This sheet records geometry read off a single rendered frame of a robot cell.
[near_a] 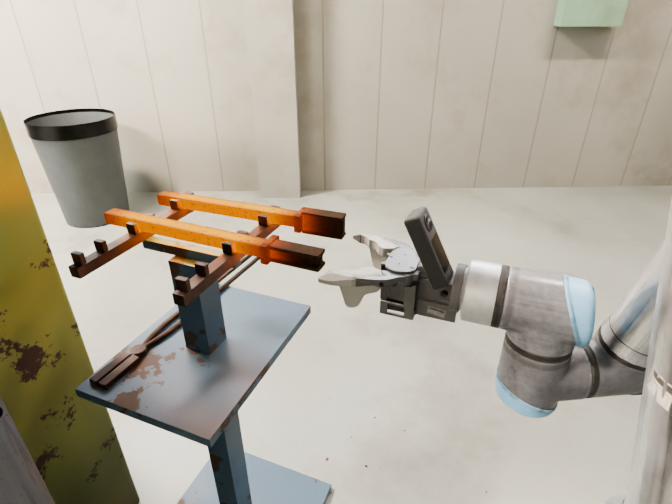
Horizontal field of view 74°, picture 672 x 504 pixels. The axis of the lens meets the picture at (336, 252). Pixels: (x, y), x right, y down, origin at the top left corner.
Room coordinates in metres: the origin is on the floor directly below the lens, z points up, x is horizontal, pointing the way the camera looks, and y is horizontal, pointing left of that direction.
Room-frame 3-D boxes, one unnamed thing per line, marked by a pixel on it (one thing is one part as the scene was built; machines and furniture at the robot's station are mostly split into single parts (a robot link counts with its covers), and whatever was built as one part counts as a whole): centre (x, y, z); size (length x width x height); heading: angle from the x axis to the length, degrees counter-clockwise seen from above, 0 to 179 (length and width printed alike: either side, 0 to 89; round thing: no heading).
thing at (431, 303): (0.56, -0.13, 0.93); 0.12 x 0.08 x 0.09; 68
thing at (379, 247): (0.65, -0.07, 0.93); 0.09 x 0.03 x 0.06; 32
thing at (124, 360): (0.88, 0.32, 0.68); 0.60 x 0.04 x 0.01; 156
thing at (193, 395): (0.73, 0.27, 0.66); 0.40 x 0.30 x 0.02; 158
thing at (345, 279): (0.54, -0.02, 0.93); 0.09 x 0.03 x 0.06; 104
